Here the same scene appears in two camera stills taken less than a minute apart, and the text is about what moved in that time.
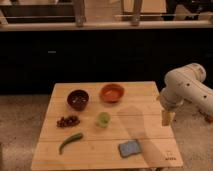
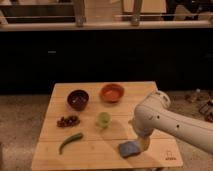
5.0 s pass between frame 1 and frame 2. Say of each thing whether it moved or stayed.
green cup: stayed
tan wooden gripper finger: moved
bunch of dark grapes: stayed
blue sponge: stayed
